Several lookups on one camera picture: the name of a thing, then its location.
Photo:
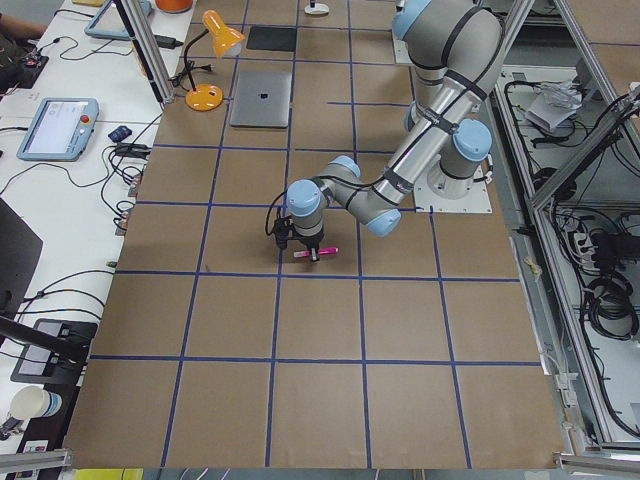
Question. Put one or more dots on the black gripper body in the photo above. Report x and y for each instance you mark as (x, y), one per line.
(311, 242)

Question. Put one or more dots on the pink highlighter pen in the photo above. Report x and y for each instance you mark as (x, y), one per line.
(322, 252)

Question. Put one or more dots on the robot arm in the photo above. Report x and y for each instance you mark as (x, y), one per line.
(458, 49)

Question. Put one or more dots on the black mousepad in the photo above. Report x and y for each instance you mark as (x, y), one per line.
(268, 38)

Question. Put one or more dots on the silver closed laptop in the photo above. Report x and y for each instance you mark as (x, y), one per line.
(261, 99)

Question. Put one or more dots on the dark blue checkered pouch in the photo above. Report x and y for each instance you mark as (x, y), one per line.
(119, 134)

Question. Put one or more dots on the black power adapter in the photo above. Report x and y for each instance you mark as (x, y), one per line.
(167, 42)

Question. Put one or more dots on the orange cylindrical container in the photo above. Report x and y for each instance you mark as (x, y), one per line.
(174, 6)

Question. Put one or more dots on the near teach pendant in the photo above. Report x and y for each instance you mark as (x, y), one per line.
(60, 130)

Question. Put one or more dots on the teach pendant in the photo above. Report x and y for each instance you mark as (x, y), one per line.
(60, 130)
(113, 20)

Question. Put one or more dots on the crumpled white paper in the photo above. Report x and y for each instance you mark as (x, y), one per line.
(554, 103)

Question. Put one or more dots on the far teach pendant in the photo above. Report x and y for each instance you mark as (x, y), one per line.
(113, 20)

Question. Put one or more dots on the white paper cup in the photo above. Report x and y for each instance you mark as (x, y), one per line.
(34, 402)

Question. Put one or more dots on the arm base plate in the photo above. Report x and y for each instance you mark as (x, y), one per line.
(400, 50)
(435, 192)

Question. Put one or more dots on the aluminium frame post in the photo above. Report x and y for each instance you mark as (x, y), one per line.
(145, 45)

